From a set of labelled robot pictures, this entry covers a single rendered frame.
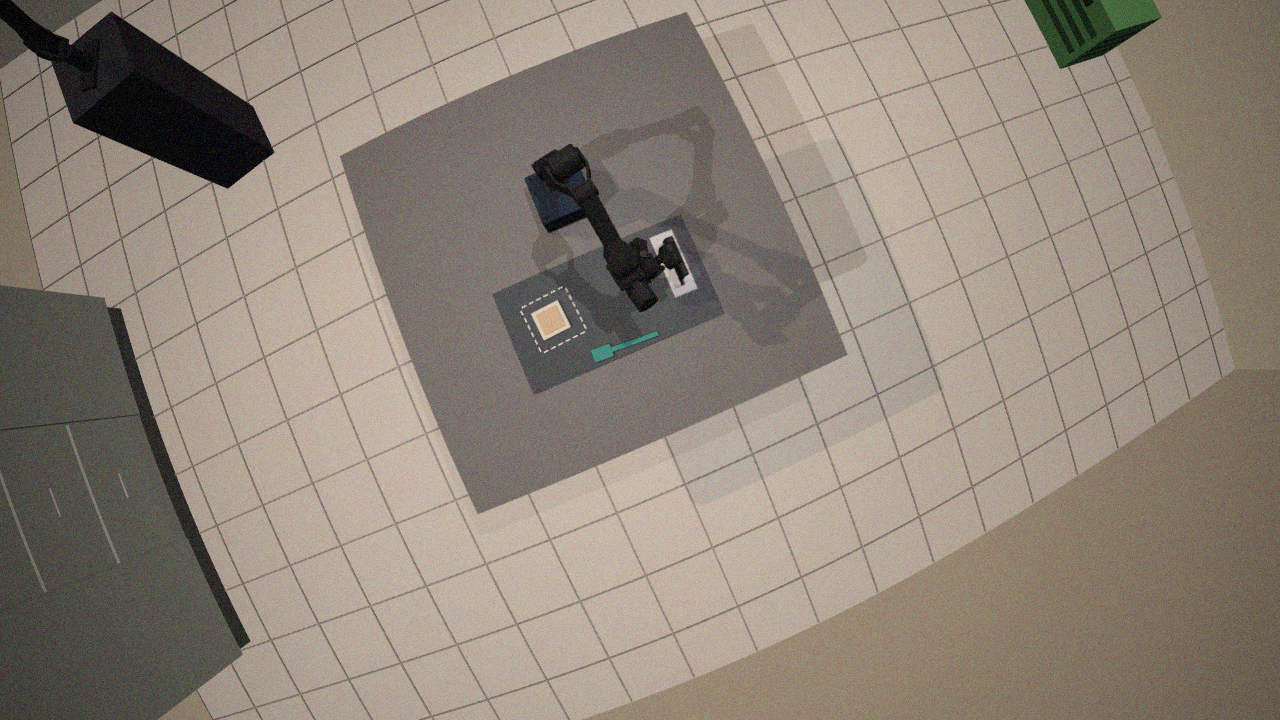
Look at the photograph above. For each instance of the cream square tile with dark centre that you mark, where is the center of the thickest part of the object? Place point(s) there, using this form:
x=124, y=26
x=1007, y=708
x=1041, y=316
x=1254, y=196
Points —
x=550, y=320

